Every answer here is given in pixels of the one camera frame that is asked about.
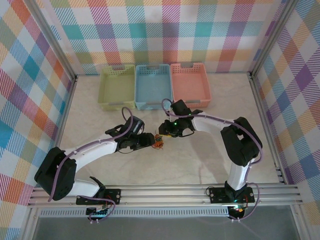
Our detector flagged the thin orange cable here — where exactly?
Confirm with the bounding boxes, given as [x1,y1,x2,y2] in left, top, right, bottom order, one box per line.
[152,134,166,150]

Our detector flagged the pink plastic basket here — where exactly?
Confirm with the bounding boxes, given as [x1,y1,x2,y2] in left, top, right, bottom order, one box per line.
[170,62,213,109]

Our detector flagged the blue plastic basket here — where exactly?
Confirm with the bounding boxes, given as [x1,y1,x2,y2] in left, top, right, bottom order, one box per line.
[134,63,174,111]

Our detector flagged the green plastic basket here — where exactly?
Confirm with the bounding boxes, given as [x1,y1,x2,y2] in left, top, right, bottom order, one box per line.
[97,64,137,111]

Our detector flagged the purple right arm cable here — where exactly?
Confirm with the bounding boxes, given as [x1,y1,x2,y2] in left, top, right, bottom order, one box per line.
[161,98,264,222]

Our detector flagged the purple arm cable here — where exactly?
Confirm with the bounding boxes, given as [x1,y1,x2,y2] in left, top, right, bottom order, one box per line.
[47,106,135,225]
[161,98,264,222]

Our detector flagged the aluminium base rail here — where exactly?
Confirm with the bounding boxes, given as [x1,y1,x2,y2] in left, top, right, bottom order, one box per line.
[27,184,301,209]

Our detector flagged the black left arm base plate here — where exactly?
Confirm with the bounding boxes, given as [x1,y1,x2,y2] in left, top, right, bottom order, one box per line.
[76,188,122,206]

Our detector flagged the grey slotted cable duct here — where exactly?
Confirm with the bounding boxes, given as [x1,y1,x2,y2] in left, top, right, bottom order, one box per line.
[39,208,230,218]

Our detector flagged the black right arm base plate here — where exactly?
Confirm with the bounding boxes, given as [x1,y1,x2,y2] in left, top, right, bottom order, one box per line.
[208,186,256,204]

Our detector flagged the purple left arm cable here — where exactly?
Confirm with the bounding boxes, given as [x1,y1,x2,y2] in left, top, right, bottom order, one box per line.
[47,106,135,225]

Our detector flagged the aluminium frame post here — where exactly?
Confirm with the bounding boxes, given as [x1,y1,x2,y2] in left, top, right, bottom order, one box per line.
[29,0,78,81]
[249,0,301,78]

